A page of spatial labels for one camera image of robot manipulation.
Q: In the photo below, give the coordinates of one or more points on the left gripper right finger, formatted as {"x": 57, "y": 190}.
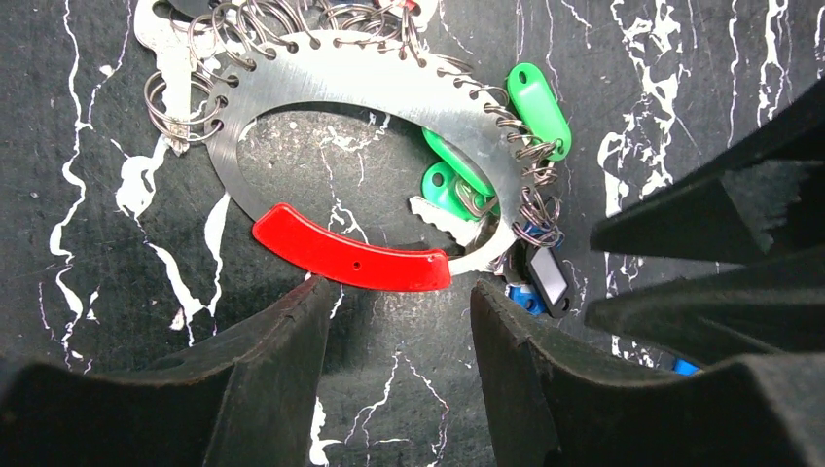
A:
{"x": 552, "y": 400}

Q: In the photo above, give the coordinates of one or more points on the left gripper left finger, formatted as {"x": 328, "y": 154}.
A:
{"x": 245, "y": 397}

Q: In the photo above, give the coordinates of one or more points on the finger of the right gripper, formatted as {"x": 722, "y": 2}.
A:
{"x": 768, "y": 308}
{"x": 761, "y": 198}

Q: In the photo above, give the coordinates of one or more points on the green key tag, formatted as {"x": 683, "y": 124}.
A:
{"x": 538, "y": 108}

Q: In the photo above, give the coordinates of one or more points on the black key tag white label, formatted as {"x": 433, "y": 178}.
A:
{"x": 550, "y": 280}

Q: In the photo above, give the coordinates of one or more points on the blue key tag on ring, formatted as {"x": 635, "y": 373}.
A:
{"x": 525, "y": 296}

